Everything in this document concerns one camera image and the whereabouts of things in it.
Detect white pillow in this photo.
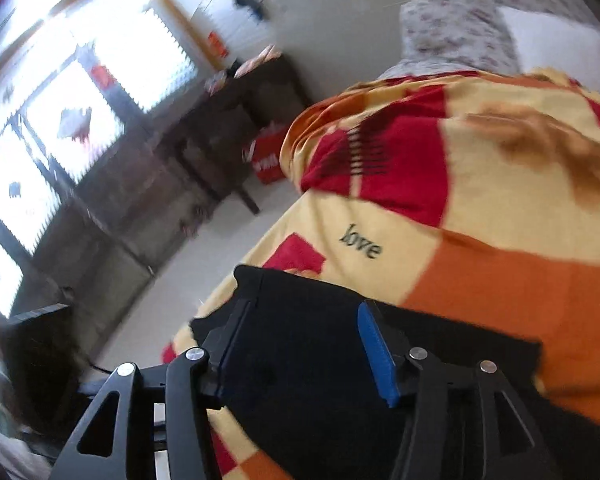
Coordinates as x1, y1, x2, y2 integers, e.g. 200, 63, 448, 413
497, 5, 600, 78

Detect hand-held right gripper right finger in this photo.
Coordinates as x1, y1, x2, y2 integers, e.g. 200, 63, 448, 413
357, 301, 566, 480

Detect grey floral quilt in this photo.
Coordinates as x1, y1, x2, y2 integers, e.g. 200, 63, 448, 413
377, 0, 588, 81

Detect window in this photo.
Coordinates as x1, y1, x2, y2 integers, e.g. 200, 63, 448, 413
0, 0, 201, 318

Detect black pants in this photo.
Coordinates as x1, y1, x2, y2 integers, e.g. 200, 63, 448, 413
189, 264, 600, 480

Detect red bag on floor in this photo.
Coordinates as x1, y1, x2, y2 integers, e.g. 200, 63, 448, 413
241, 122, 287, 186

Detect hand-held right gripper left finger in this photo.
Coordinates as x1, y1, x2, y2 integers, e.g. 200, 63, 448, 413
47, 300, 253, 480

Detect yellow red printed blanket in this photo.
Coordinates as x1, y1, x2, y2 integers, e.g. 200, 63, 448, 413
161, 67, 600, 480

